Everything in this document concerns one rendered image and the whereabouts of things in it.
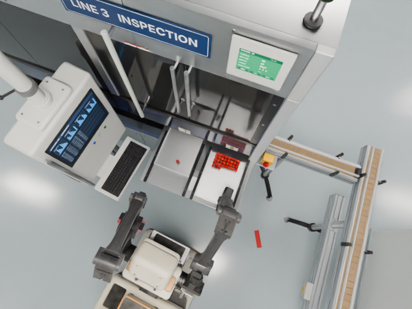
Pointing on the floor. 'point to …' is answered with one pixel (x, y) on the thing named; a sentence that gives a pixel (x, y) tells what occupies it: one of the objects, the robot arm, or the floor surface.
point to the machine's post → (295, 97)
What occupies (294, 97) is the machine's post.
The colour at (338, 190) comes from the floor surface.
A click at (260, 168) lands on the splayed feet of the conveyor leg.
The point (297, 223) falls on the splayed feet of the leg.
